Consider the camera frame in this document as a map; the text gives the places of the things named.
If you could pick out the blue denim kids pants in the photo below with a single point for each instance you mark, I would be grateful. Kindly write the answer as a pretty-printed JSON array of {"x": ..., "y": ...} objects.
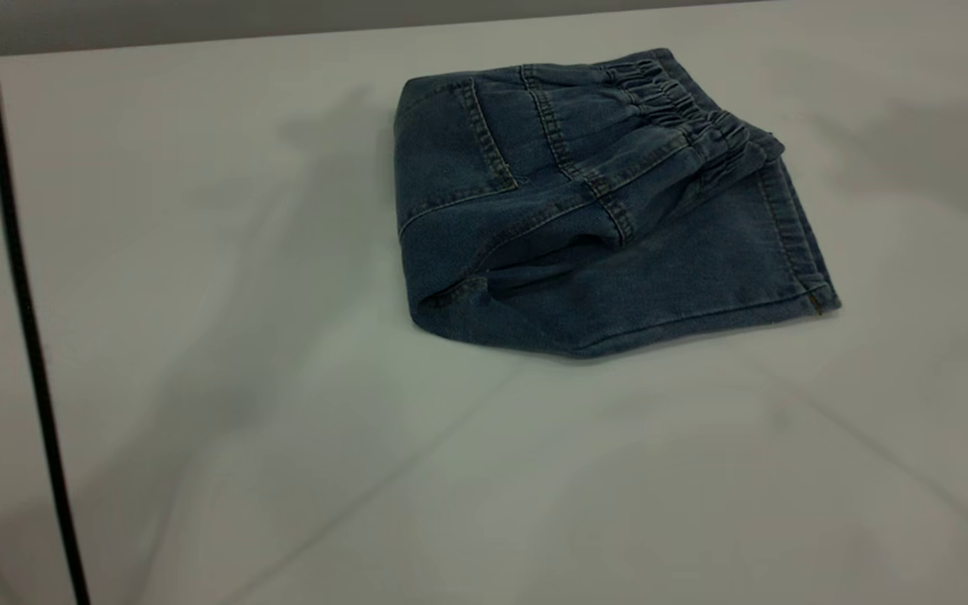
[{"x": 576, "y": 210}]

